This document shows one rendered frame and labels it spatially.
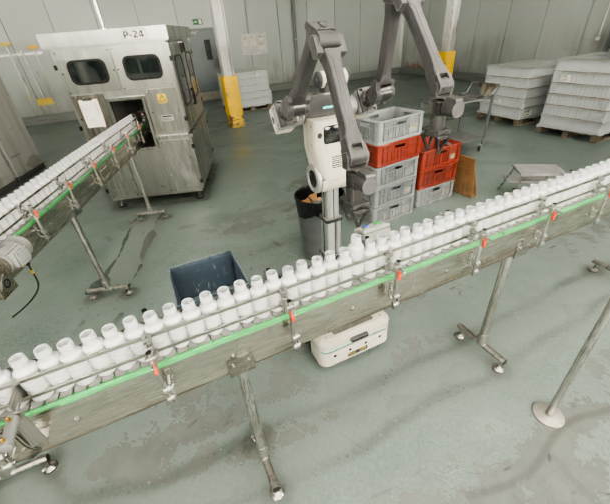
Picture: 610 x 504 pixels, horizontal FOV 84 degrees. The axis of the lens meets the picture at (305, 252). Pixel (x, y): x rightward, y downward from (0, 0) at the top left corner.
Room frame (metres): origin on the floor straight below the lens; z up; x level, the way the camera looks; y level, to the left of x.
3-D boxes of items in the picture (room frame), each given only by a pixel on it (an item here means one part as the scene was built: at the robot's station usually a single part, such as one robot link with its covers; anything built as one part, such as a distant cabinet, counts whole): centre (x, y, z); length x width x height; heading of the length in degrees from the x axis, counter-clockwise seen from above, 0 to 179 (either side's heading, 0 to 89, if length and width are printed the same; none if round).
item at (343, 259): (1.05, -0.15, 1.08); 0.06 x 0.06 x 0.17
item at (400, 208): (3.50, -0.93, 0.11); 0.61 x 0.41 x 0.22; 119
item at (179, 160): (5.05, 1.98, 1.00); 1.60 x 1.30 x 2.00; 5
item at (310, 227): (2.79, -0.17, 0.32); 0.45 x 0.45 x 0.64
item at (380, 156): (3.51, -0.93, 0.78); 0.61 x 0.41 x 0.22; 120
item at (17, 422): (0.55, 0.84, 0.96); 0.23 x 0.10 x 0.27; 23
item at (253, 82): (10.85, 1.36, 0.50); 1.24 x 1.03 x 1.00; 116
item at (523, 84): (7.32, -4.69, 0.50); 1.23 x 1.05 x 1.00; 111
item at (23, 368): (0.65, 0.82, 1.08); 0.06 x 0.06 x 0.17
